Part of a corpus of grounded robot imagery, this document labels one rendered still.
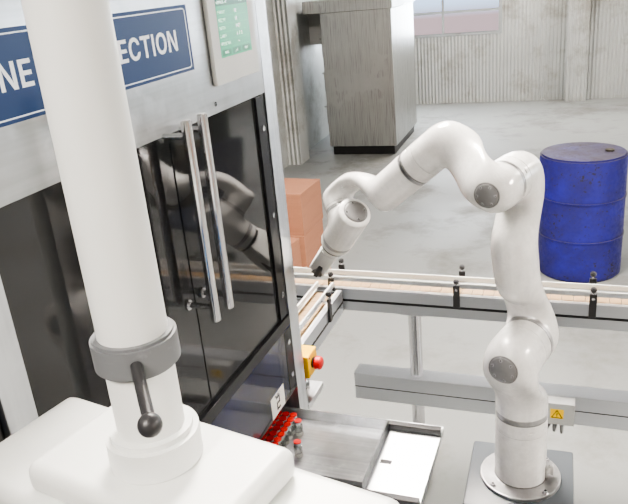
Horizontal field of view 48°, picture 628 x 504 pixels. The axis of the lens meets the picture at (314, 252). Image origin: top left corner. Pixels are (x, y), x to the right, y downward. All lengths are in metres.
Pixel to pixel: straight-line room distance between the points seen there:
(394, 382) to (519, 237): 1.42
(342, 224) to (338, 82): 6.85
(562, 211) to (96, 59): 4.38
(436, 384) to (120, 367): 2.21
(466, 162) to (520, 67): 9.99
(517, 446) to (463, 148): 0.71
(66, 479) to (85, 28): 0.46
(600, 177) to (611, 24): 6.78
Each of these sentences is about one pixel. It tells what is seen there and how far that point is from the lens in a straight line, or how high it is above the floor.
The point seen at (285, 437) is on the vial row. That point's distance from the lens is 1.95.
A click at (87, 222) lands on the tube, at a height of 1.86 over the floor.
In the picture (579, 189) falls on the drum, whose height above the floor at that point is 0.65.
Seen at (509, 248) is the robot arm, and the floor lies 1.48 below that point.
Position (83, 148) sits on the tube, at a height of 1.93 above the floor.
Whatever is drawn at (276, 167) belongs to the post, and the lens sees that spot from 1.79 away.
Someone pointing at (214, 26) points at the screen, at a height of 1.97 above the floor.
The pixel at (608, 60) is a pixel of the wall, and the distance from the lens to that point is 11.48.
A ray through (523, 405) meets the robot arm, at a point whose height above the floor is 1.11.
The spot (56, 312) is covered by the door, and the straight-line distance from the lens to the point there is 1.12.
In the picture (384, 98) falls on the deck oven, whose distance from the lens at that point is 8.43.
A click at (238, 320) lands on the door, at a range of 1.65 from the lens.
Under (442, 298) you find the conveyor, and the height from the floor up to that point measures 0.92.
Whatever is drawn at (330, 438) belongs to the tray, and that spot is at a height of 0.88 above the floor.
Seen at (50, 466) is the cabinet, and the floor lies 1.58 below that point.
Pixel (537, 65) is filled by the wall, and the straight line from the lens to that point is 11.47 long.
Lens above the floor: 2.05
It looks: 21 degrees down
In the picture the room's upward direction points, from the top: 5 degrees counter-clockwise
